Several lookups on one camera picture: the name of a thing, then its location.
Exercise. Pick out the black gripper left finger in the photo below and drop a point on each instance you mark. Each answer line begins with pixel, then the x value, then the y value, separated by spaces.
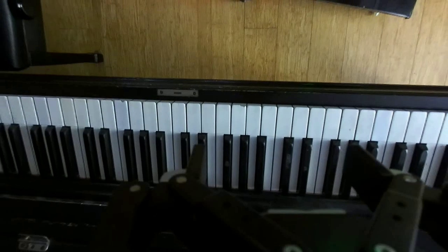
pixel 210 219

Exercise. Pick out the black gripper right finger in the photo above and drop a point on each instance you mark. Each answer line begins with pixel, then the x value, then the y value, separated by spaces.
pixel 392 210

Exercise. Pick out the black and white piano keyboard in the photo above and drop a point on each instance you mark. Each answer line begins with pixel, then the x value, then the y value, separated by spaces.
pixel 261 91

